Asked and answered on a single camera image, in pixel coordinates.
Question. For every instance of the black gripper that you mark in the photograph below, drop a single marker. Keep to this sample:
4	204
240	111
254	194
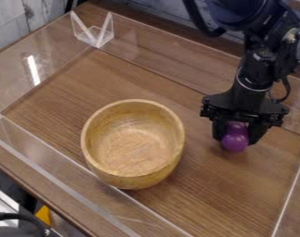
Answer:
248	107

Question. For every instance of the purple toy eggplant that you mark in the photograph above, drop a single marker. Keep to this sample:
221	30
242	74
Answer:
236	138

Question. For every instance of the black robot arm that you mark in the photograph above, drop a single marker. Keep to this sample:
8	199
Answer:
270	27

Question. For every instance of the brown wooden bowl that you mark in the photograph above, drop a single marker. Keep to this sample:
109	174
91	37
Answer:
133	142

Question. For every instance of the yellow black device corner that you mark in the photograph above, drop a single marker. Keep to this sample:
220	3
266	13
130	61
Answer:
46	216

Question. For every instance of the clear acrylic corner bracket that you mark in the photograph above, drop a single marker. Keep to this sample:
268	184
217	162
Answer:
95	36

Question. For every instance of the clear acrylic front wall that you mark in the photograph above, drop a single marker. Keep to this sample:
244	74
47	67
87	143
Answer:
101	210

